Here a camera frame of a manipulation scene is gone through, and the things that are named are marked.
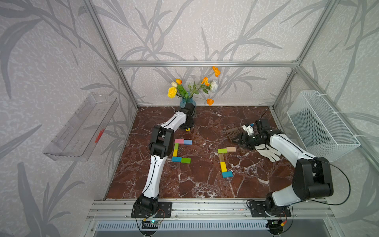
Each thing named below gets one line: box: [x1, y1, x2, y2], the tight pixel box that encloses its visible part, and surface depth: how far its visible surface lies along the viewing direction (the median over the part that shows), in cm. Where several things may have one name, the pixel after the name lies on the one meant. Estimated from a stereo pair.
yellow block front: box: [220, 161, 228, 173], surface depth 90 cm
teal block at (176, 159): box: [171, 156, 182, 163], surface depth 93 cm
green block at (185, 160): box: [180, 157, 191, 164], surface depth 93 cm
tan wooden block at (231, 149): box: [226, 146, 237, 153], surface depth 98 cm
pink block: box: [174, 138, 185, 144], surface depth 101 cm
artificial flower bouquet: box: [167, 66, 222, 106], surface depth 98 cm
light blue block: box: [183, 139, 193, 145], surface depth 101 cm
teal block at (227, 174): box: [222, 170, 234, 179], surface depth 86 cm
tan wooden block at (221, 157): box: [218, 153, 225, 162], surface depth 93 cm
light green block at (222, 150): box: [217, 148, 228, 154], surface depth 96 cm
